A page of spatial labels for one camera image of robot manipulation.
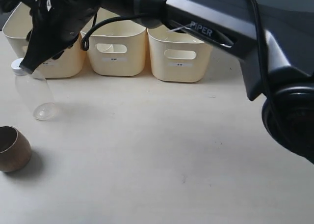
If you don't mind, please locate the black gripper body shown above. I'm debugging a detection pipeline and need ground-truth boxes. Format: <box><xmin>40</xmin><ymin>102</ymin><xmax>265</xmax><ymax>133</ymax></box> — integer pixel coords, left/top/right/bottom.
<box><xmin>0</xmin><ymin>0</ymin><xmax>108</xmax><ymax>50</ymax></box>

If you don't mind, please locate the clear plastic bottle white cap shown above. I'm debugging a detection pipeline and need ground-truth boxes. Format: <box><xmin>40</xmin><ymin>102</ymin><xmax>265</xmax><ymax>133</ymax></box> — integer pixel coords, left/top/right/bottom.
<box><xmin>11</xmin><ymin>58</ymin><xmax>58</xmax><ymax>121</ymax></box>

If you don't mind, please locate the brown wooden cup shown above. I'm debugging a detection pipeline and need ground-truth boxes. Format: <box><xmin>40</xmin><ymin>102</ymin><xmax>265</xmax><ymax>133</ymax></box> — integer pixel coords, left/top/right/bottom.
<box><xmin>0</xmin><ymin>126</ymin><xmax>32</xmax><ymax>172</ymax></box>

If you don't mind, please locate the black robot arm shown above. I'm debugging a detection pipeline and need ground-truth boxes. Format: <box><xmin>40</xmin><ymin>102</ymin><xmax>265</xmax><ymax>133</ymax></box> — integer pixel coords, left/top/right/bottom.
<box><xmin>0</xmin><ymin>0</ymin><xmax>314</xmax><ymax>162</ymax></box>

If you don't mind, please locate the left cream plastic bin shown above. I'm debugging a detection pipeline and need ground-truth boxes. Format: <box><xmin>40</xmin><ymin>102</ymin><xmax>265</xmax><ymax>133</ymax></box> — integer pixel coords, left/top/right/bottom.
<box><xmin>2</xmin><ymin>3</ymin><xmax>85</xmax><ymax>79</ymax></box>

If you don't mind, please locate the cream plastic bin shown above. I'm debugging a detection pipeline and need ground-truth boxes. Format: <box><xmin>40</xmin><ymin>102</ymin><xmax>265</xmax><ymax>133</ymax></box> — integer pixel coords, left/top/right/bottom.
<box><xmin>147</xmin><ymin>26</ymin><xmax>213</xmax><ymax>83</ymax></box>
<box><xmin>2</xmin><ymin>3</ymin><xmax>85</xmax><ymax>79</ymax></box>
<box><xmin>87</xmin><ymin>20</ymin><xmax>147</xmax><ymax>77</ymax></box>

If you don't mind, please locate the middle cream plastic bin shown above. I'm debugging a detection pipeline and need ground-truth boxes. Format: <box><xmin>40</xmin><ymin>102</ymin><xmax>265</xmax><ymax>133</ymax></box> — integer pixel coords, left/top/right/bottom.
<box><xmin>87</xmin><ymin>20</ymin><xmax>147</xmax><ymax>77</ymax></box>

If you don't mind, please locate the right cream plastic bin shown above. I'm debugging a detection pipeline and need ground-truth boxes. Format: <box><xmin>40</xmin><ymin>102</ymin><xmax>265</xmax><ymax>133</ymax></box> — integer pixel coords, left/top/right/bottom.
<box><xmin>147</xmin><ymin>26</ymin><xmax>213</xmax><ymax>83</ymax></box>

